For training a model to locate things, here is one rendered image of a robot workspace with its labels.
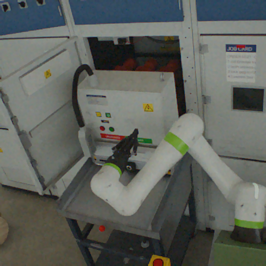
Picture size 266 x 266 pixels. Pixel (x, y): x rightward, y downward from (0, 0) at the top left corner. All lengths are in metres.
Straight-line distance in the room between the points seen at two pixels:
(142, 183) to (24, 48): 1.28
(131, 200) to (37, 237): 1.74
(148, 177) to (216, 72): 0.70
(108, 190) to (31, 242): 1.74
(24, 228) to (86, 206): 1.35
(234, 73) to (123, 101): 0.58
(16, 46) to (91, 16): 0.63
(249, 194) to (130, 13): 1.05
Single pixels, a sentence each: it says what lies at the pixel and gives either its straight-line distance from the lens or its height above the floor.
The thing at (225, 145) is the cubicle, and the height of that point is 0.90.
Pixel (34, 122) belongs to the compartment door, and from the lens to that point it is 1.95.
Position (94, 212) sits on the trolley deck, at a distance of 1.89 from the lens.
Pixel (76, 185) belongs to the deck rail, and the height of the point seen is 0.85.
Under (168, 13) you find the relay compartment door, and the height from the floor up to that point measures 1.69.
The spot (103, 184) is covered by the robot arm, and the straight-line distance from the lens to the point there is 1.40.
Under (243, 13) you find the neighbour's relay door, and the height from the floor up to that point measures 1.69.
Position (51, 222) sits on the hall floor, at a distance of 3.13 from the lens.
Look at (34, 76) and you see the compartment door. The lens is 1.87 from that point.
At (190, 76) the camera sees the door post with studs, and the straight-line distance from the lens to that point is 1.89.
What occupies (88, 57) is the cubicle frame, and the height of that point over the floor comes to 1.43.
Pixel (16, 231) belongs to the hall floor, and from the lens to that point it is 3.21.
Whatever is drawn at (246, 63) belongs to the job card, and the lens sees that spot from 1.77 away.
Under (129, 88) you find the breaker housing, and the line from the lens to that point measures 1.75.
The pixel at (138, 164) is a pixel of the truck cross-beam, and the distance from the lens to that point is 2.00.
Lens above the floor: 2.21
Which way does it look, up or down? 36 degrees down
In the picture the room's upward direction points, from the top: 12 degrees counter-clockwise
